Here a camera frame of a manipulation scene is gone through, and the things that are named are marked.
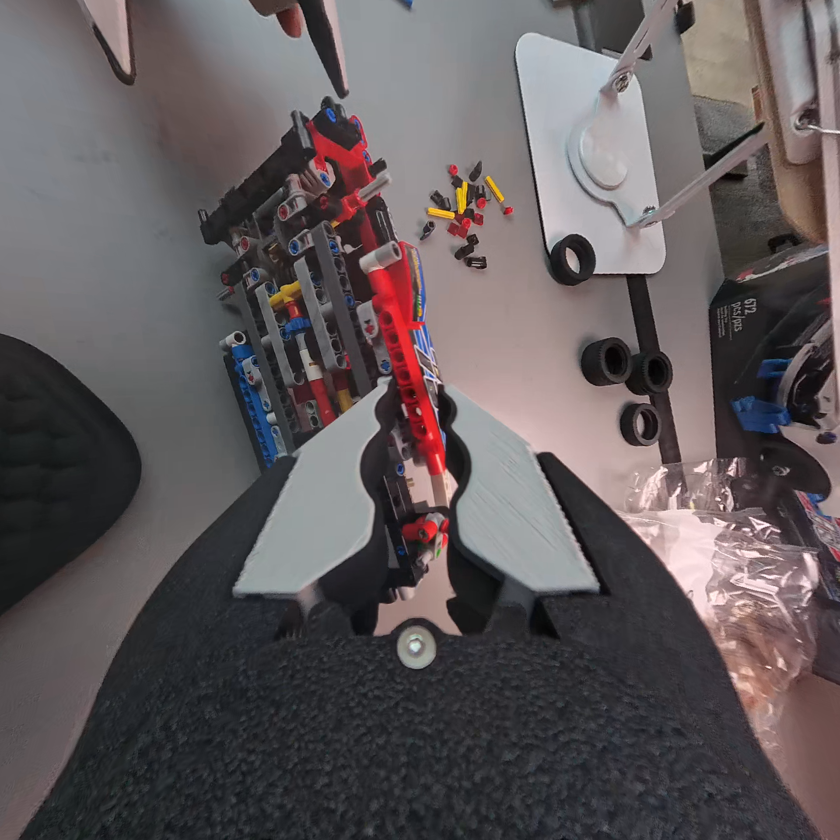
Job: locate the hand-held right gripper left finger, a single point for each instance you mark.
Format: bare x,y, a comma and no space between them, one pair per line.
315,512

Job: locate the grey desk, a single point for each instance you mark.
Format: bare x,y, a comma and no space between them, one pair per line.
131,197

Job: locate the pile of small brick pieces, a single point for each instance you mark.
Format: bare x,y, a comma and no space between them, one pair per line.
463,197

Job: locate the white metal book stand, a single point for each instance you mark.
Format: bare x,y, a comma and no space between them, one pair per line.
558,131

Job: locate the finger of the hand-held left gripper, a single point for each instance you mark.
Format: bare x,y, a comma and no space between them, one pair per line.
115,33
325,33

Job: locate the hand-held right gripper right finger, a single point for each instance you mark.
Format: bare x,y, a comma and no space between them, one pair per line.
518,518

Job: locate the black rubber toy tyre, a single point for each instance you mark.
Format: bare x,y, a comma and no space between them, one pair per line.
594,361
661,380
565,262
630,426

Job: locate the black mesh cushion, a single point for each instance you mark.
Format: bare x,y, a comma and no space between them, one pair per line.
52,459

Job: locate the toy brick car model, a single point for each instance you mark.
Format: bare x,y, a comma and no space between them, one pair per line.
328,275

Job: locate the clear plastic bag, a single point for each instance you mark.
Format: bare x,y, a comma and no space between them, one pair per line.
722,558

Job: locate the black toy car box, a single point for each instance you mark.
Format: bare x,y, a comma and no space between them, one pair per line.
754,315

